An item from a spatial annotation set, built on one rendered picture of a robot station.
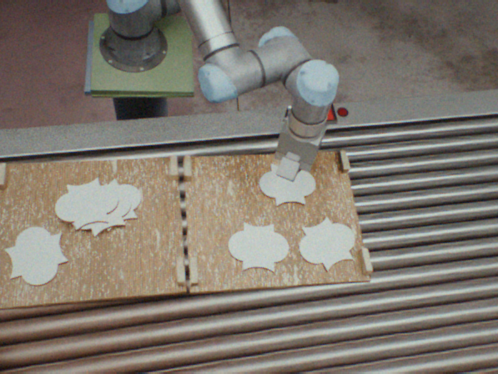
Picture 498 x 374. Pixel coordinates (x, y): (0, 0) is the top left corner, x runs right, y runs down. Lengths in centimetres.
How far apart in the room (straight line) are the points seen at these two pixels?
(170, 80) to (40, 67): 138
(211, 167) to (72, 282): 42
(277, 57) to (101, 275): 60
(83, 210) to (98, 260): 12
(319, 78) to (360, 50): 202
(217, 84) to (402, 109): 72
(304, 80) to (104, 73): 73
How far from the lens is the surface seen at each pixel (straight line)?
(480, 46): 334
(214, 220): 132
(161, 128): 149
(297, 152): 121
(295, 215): 135
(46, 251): 132
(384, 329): 132
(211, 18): 108
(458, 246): 146
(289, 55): 111
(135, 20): 153
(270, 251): 129
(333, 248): 132
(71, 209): 133
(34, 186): 141
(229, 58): 107
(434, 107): 168
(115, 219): 131
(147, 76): 161
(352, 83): 291
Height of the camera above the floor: 212
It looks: 59 degrees down
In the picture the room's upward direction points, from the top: 10 degrees clockwise
